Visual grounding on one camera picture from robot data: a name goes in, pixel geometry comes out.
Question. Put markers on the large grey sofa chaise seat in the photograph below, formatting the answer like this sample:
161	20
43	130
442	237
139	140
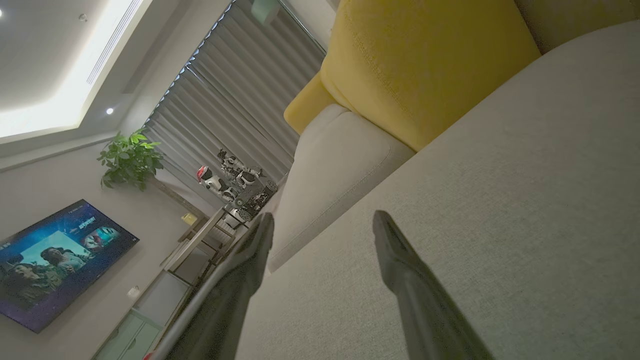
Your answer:
525	200

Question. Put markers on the white wall socket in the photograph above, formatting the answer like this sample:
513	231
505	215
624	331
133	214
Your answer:
133	292

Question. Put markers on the white robot with red head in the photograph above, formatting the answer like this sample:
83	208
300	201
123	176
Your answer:
214	182

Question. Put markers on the white humanoid robot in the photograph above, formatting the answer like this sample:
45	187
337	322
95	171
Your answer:
230	161
248	177

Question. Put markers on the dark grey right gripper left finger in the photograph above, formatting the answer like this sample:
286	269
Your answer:
235	300

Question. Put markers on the pale low tv cabinet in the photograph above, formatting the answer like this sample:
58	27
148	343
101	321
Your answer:
145	320

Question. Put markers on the green leafy potted plant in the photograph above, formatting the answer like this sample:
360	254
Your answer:
129	159

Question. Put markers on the grey pleated curtain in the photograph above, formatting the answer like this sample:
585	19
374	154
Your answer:
240	95

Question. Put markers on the wall-mounted flat television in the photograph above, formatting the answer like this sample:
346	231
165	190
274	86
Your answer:
55	265

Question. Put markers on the black wheeled robot cart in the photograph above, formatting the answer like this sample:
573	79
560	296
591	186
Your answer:
257	197

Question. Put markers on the big yellow sofa back cushion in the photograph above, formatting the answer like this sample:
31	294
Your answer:
425	65

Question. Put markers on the white ceiling air vent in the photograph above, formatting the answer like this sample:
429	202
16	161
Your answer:
112	42

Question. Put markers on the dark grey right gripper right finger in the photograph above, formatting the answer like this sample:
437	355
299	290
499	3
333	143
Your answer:
425	310

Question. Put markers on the grey sofa seat cushion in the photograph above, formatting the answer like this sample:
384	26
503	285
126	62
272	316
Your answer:
335	175

